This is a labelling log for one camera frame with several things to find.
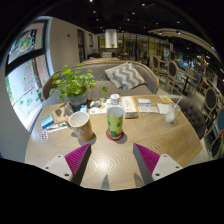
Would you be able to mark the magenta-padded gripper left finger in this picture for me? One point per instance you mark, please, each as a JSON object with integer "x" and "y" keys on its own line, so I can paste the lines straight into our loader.
{"x": 58, "y": 165}

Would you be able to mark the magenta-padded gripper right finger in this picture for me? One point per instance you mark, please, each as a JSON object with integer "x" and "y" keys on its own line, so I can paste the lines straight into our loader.
{"x": 165, "y": 165}

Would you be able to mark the clear bottle with green label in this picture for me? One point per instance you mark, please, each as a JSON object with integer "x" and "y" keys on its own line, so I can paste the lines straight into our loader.
{"x": 115, "y": 121}

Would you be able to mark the blister pack of pills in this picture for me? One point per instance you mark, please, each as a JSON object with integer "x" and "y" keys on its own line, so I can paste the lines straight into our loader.
{"x": 44, "y": 136}

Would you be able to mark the blue and white small box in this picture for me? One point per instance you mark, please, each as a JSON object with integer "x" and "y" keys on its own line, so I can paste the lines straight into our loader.
{"x": 47, "y": 122}

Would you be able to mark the tan mug with white letters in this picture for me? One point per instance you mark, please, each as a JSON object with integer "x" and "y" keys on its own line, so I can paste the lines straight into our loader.
{"x": 81, "y": 126}

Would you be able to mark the white paper sheet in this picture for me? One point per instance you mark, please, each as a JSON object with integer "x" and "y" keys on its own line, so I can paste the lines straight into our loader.
{"x": 163, "y": 108}

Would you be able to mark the dark tufted armchair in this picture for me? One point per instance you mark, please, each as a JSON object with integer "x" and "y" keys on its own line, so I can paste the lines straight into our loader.
{"x": 193, "y": 115}

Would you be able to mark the flat round red coaster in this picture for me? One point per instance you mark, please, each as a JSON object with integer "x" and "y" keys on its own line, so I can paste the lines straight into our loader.
{"x": 109, "y": 136}

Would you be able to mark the yellow card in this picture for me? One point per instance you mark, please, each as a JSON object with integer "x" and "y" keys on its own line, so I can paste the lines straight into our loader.
{"x": 165, "y": 99}

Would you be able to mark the white box with blue top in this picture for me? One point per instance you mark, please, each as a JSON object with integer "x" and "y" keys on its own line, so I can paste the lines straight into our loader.
{"x": 144, "y": 102}

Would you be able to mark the green potted plant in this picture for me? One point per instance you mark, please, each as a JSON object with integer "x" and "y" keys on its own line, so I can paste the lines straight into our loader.
{"x": 75, "y": 83}

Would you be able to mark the grey curved sofa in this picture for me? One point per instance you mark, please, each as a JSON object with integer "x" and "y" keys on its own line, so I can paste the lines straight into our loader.
{"x": 100, "y": 88}

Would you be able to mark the group of dining chairs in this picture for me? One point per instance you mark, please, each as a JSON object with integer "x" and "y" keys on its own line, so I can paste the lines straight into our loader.
{"x": 173, "y": 71}

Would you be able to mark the arched window with decals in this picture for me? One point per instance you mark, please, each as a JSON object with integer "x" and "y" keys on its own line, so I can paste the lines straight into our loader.
{"x": 26, "y": 76}

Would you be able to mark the grey zigzag cushion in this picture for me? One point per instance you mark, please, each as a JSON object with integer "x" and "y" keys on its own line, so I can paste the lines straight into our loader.
{"x": 125, "y": 76}

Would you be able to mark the white round pillar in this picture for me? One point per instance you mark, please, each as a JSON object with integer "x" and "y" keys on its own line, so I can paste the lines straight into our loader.
{"x": 111, "y": 38}

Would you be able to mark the group of ceiling lights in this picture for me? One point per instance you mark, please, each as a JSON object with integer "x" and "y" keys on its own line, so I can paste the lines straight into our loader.
{"x": 143, "y": 4}

